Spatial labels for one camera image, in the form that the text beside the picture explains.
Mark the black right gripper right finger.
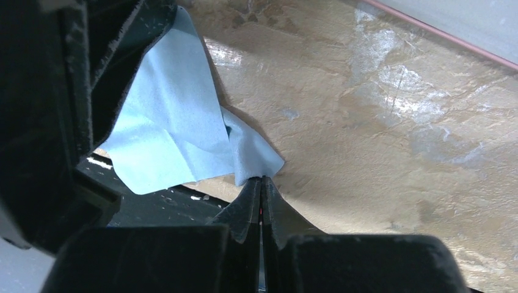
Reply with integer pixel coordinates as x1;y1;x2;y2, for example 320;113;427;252
261;177;469;292

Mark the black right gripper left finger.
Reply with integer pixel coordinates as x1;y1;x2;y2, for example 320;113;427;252
42;178;261;292

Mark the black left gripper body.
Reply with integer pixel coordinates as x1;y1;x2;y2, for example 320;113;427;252
1;1;178;255

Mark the light blue cloth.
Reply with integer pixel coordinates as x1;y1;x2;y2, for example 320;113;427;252
101;7;284;195

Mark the pink music stand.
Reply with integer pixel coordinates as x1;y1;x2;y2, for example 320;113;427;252
367;0;517;70

